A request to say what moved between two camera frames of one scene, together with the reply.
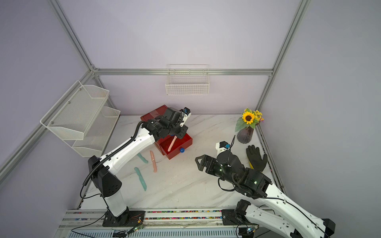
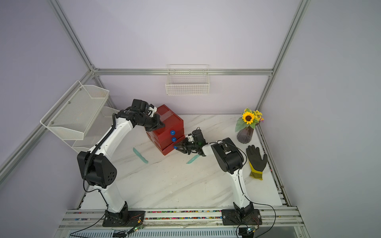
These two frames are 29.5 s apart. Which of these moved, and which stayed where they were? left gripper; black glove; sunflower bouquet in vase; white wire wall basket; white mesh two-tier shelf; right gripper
Moved: left gripper; right gripper
Stayed: white mesh two-tier shelf; black glove; sunflower bouquet in vase; white wire wall basket
